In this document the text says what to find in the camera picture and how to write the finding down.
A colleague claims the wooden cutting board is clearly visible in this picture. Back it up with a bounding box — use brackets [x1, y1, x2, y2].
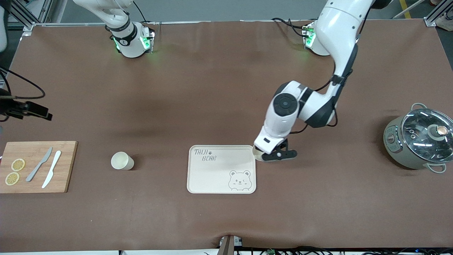
[0, 141, 78, 194]

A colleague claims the aluminium frame profile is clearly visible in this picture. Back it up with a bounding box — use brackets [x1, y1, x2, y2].
[0, 0, 53, 32]

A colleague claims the black base cable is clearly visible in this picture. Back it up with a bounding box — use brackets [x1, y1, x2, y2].
[271, 17, 312, 38]
[132, 0, 148, 24]

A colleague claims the black right base cable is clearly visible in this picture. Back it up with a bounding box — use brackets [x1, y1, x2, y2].
[132, 0, 148, 24]

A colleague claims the white IKEA cup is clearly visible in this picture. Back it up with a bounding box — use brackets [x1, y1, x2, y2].
[252, 144, 265, 162]
[111, 152, 135, 171]

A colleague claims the grey-green cooking pot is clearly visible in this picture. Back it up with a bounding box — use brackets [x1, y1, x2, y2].
[383, 103, 453, 174]

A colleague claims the beige bear print tray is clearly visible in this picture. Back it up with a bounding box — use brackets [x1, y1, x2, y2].
[187, 144, 257, 194]

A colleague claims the brown table cover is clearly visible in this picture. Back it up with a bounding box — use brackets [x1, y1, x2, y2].
[0, 19, 453, 253]

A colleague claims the grey plastic knife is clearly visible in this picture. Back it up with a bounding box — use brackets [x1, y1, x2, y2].
[25, 147, 53, 182]

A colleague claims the white plastic knife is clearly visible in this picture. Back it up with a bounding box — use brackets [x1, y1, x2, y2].
[41, 151, 62, 189]

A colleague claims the black left base cable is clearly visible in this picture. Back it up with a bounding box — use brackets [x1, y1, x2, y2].
[271, 17, 312, 38]

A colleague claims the aluminium frame corner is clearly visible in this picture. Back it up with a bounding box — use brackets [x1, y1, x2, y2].
[424, 3, 453, 27]

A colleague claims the glass pot lid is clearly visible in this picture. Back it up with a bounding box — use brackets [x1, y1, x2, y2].
[401, 108, 453, 163]

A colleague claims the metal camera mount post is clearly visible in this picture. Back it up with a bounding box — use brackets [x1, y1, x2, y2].
[219, 235, 243, 255]

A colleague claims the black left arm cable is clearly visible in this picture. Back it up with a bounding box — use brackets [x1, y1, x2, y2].
[289, 34, 361, 136]

